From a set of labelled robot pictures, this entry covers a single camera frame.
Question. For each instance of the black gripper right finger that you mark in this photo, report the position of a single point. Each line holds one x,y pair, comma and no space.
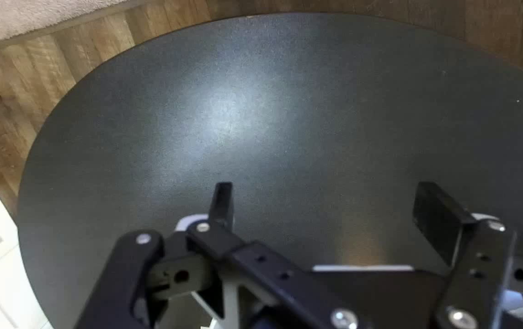
475,267

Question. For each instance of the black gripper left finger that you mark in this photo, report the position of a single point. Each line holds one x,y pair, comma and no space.
135,275

